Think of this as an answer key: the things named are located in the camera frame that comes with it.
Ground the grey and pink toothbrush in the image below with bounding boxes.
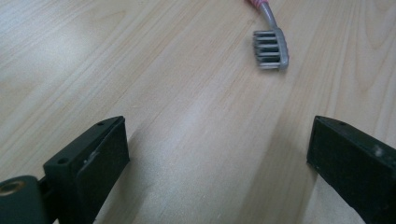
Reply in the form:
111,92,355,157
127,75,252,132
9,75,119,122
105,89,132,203
247,0,290,70

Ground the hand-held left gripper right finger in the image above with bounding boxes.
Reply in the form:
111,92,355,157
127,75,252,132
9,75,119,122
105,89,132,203
306,115,396,224

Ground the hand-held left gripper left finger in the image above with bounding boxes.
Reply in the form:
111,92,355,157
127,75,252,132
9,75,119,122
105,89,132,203
42,115,131,224

